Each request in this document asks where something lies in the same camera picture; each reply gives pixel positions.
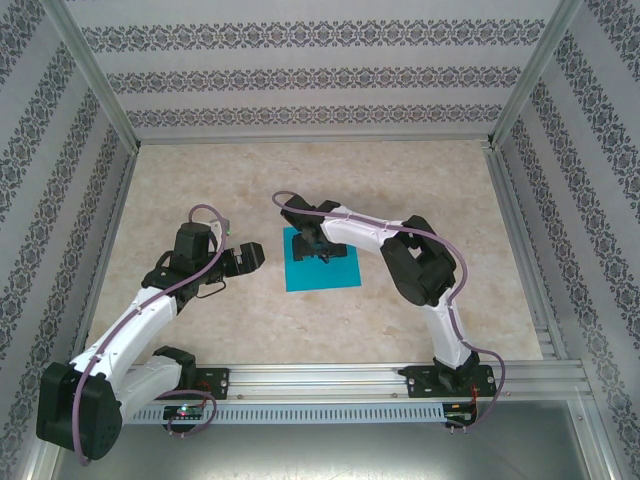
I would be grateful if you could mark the blue square paper sheet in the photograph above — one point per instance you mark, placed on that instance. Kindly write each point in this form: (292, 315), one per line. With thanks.
(325, 277)

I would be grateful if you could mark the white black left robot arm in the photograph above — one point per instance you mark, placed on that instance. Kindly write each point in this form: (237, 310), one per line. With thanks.
(125, 325)

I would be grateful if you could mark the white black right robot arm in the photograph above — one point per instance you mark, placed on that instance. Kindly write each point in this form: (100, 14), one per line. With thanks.
(357, 235)

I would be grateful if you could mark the grey metal sheet panel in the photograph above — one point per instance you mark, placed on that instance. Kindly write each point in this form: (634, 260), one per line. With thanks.
(320, 455)

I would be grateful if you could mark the aluminium side rail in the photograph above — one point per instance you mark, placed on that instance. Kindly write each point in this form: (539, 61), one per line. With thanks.
(106, 250)
(524, 250)

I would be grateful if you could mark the long aluminium mounting rail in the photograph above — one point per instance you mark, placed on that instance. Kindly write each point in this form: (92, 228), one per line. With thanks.
(320, 380)

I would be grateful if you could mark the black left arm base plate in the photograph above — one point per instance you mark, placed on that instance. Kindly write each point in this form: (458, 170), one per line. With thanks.
(215, 382)

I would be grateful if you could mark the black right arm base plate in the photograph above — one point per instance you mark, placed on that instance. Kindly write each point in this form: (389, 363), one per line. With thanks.
(420, 382)

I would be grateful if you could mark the aluminium frame post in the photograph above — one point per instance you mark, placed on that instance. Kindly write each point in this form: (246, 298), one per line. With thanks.
(95, 75)
(533, 75)

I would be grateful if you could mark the aluminium frame strut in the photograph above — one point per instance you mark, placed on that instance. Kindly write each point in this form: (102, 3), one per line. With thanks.
(37, 471)
(595, 440)

